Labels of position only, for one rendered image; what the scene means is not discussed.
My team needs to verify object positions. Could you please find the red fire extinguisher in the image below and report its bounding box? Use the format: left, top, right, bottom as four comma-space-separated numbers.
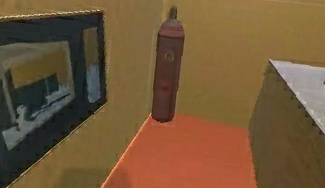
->
148, 3, 189, 125

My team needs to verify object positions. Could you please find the brown cupboard with white top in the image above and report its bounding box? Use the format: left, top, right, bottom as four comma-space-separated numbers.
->
241, 56, 325, 188

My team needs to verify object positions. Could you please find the dark framed wall picture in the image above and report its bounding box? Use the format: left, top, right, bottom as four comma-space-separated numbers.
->
0, 0, 118, 188

